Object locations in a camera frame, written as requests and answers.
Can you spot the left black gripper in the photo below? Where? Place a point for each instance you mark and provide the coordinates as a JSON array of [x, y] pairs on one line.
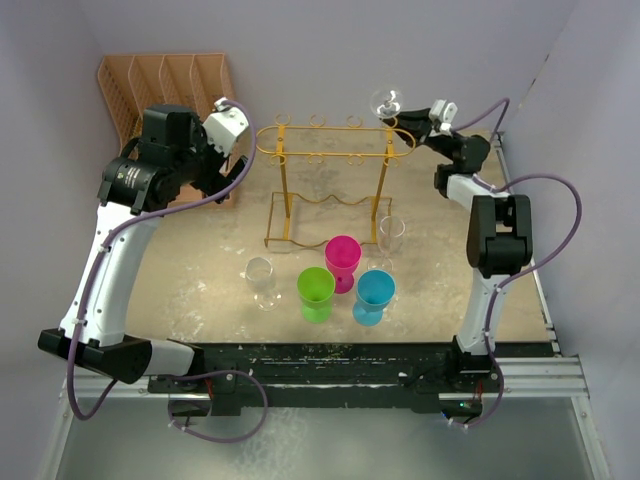
[[215, 182]]

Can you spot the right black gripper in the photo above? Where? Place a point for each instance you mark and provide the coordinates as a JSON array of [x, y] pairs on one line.
[[417, 120]]

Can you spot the tall clear flute glass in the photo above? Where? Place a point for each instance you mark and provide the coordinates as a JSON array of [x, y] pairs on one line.
[[386, 103]]

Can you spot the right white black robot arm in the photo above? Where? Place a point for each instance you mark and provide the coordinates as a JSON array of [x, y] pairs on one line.
[[499, 243]]

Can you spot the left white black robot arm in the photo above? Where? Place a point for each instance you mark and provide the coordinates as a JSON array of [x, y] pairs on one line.
[[92, 334]]

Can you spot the short clear wine glass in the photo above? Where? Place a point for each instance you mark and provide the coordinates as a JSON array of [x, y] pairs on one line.
[[260, 277]]

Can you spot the peach plastic file organizer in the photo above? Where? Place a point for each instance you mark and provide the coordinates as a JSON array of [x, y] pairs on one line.
[[158, 103]]

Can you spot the pink plastic goblet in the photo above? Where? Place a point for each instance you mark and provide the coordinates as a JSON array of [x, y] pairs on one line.
[[342, 257]]

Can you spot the green plastic goblet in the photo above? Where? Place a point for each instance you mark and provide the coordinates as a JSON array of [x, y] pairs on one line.
[[316, 287]]

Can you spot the blue plastic goblet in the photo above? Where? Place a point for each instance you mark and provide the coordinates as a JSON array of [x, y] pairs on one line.
[[375, 290]]

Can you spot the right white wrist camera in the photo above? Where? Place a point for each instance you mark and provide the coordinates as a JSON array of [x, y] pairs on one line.
[[442, 114]]

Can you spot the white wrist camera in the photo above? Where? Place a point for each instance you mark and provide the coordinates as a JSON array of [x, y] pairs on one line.
[[442, 114], [224, 126]]

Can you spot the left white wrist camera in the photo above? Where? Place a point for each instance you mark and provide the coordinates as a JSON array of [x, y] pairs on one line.
[[224, 126]]

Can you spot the gold wire glass rack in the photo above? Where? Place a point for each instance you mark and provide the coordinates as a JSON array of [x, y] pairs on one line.
[[398, 143]]

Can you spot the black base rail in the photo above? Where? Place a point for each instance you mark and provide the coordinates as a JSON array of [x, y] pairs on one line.
[[421, 377]]

